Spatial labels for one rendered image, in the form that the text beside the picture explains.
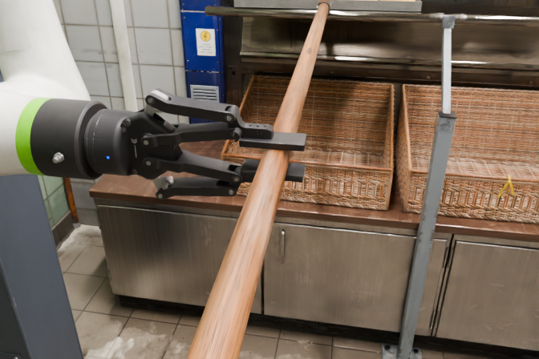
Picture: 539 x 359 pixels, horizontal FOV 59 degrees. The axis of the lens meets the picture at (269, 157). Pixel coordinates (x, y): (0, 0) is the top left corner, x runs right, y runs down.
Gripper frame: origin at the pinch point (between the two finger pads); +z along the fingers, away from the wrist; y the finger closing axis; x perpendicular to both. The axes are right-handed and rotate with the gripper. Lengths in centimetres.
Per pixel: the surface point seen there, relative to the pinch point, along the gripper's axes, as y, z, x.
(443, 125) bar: 26, 35, -76
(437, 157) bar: 36, 35, -76
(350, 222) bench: 63, 13, -81
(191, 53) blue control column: 27, -53, -135
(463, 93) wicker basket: 35, 52, -132
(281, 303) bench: 102, -8, -82
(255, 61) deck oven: 29, -27, -137
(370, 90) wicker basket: 36, 18, -132
